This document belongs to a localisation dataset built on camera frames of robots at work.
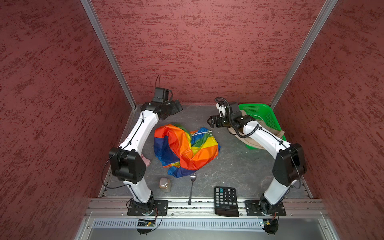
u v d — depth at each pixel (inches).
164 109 27.2
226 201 29.3
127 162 17.7
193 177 32.9
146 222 28.3
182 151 32.0
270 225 27.5
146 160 34.5
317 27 30.6
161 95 24.9
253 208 29.1
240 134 24.9
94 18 29.3
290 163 17.8
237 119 25.7
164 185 28.4
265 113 43.0
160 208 29.2
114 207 29.8
